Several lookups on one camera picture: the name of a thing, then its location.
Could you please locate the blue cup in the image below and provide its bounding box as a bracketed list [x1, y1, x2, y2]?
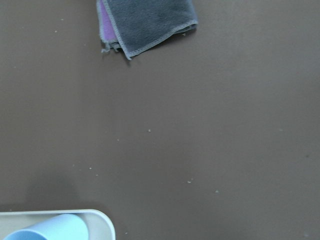
[5, 214, 89, 240]

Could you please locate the grey folded cloth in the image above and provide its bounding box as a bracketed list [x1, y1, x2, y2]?
[103, 0, 198, 60]

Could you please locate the purple cloth under grey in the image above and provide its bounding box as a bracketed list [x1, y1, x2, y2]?
[96, 0, 119, 53]

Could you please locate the cream rabbit tray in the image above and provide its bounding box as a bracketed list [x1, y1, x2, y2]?
[0, 209, 116, 240]

